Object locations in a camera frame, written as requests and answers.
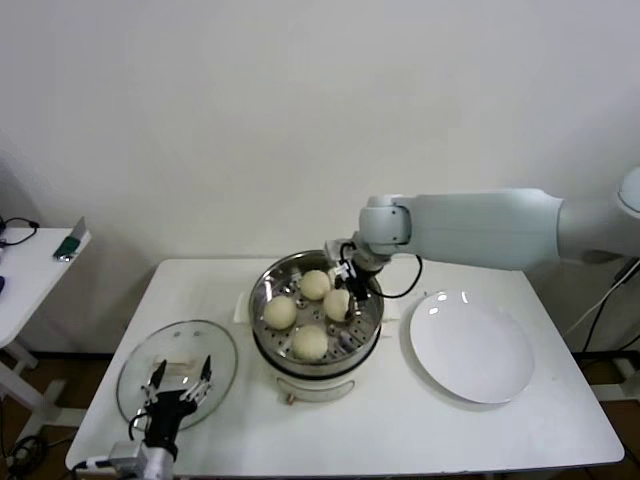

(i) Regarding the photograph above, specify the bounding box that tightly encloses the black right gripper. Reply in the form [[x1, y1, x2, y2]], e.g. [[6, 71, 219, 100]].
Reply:
[[329, 256, 385, 322]]

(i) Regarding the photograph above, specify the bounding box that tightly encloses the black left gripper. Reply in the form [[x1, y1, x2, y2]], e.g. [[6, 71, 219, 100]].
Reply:
[[141, 354, 214, 446]]

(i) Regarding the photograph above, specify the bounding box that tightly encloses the white steamed baozi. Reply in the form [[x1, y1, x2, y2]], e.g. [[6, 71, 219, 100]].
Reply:
[[323, 289, 351, 322], [299, 269, 332, 301], [292, 324, 330, 362], [262, 297, 298, 330]]

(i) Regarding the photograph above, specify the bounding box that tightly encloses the round glass pot lid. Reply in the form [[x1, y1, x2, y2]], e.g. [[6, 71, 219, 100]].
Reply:
[[116, 319, 239, 432]]

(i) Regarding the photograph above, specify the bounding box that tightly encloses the perforated steel steamer basket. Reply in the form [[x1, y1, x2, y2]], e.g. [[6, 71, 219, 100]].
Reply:
[[248, 249, 386, 374]]

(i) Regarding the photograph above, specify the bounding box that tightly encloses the white electric cooking pot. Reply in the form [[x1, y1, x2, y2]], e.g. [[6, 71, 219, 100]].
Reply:
[[233, 291, 401, 405]]

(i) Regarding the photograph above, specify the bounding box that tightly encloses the round white plate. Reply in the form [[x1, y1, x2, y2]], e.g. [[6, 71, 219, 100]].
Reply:
[[409, 289, 535, 405]]

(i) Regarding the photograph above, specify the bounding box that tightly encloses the white side table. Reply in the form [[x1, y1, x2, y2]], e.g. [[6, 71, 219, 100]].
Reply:
[[0, 227, 94, 441]]

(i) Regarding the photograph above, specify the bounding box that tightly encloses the white furniture base bar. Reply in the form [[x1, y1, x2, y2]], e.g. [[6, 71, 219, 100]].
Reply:
[[613, 357, 640, 401]]

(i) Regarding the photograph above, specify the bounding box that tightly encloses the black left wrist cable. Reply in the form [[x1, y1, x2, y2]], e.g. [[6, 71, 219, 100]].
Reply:
[[128, 412, 151, 441]]

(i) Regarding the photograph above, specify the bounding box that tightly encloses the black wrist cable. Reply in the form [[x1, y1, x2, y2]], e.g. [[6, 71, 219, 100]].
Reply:
[[128, 412, 151, 441], [369, 252, 424, 300]]

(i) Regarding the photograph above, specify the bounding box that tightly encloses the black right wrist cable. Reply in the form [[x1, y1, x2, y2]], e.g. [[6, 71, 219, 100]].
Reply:
[[369, 252, 424, 300]]

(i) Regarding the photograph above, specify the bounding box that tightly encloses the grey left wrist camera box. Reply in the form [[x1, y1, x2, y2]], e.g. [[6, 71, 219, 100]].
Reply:
[[79, 440, 146, 474]]

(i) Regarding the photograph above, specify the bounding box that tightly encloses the black floor cable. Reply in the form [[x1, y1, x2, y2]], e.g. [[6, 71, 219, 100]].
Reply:
[[0, 433, 66, 466]]

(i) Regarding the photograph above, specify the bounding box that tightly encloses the green handled scraper tool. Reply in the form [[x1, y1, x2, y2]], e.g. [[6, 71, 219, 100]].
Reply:
[[53, 216, 91, 261]]

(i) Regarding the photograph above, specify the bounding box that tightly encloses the black cable on side table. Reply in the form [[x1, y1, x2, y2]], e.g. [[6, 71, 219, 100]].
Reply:
[[0, 212, 41, 249]]

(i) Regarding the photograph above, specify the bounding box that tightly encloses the white wall cable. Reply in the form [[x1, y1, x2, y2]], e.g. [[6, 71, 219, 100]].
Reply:
[[567, 279, 626, 340]]

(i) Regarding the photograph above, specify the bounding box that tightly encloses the black cable with plug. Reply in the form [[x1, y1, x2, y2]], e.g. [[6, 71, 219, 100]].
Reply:
[[582, 259, 640, 354]]

